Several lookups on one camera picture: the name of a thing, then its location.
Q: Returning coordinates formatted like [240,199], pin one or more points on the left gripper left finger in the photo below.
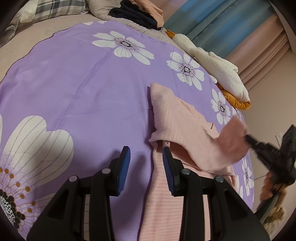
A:
[63,216]

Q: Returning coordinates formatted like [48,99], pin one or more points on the beige pillow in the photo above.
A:
[101,8]

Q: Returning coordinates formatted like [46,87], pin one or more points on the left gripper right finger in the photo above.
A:
[212,201]

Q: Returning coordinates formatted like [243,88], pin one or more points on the pink curtain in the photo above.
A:
[260,51]

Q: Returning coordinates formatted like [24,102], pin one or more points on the blue-green curtain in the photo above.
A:
[219,26]

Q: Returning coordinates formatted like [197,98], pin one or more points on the purple floral bed sheet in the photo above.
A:
[71,104]

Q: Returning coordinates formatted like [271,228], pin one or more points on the pink ribbed knit sweater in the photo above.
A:
[200,148]

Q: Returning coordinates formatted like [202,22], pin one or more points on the peach folded garment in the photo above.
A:
[150,8]

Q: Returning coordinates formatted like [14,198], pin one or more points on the navy blue garment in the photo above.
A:
[131,12]

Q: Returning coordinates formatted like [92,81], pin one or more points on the white plush goose toy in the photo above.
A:
[223,73]

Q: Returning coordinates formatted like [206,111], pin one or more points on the grey plaid pillow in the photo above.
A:
[36,11]

